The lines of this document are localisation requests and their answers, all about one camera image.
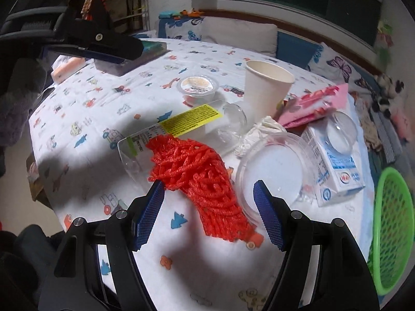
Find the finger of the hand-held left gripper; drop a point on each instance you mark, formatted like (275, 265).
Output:
(107, 37)
(103, 56)

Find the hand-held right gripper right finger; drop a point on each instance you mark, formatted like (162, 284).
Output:
(267, 213)

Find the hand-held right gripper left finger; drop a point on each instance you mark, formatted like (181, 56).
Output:
(150, 213)

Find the blue and white milk carton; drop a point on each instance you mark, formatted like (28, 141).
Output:
(340, 175)

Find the pink snack packet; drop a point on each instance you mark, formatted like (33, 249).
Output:
(311, 107)

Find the green plastic basket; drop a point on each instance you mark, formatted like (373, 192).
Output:
(389, 233)

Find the dark purple box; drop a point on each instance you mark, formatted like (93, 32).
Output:
(120, 68)

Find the wooden shelf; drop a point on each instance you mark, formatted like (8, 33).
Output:
(129, 6)

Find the peach and white pack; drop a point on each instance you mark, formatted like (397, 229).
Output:
(66, 69)

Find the clear round plastic container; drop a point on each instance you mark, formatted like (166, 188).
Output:
(275, 168)

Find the green box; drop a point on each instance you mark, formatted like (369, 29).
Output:
(154, 48)

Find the red foam mesh net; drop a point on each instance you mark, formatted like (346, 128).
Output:
(201, 181)

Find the printed blanket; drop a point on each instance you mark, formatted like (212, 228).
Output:
(97, 120)

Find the small butterfly print pillow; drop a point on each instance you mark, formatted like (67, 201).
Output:
(184, 30)

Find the crumpled white tissue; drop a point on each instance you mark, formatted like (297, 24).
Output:
(259, 132)

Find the orange toys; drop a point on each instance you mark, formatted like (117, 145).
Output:
(191, 13)

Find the small lidded plastic cup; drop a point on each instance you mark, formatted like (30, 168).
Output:
(196, 86)

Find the small clear plastic dome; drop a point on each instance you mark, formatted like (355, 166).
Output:
(233, 116)
(340, 132)

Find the clear plastic bottle yellow label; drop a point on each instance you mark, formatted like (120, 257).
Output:
(191, 118)

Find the white paper cup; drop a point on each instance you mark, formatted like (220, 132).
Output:
(262, 94)

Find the patterned baby clothes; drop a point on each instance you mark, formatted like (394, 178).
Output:
(369, 129)

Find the white pillow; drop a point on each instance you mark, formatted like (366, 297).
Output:
(240, 34)

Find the grey striped cloth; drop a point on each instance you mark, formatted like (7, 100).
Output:
(387, 142)

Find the pink plush toy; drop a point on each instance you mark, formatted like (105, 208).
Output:
(398, 120)

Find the large butterfly print pillow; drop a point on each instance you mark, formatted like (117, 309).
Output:
(340, 68)

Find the blue mattress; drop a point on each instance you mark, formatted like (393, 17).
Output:
(295, 47)

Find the black and white plush toy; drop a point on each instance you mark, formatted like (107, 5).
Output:
(387, 90)

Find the green framed window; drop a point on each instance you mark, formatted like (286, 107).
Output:
(308, 3)

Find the green wall decoration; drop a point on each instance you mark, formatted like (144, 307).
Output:
(384, 42)

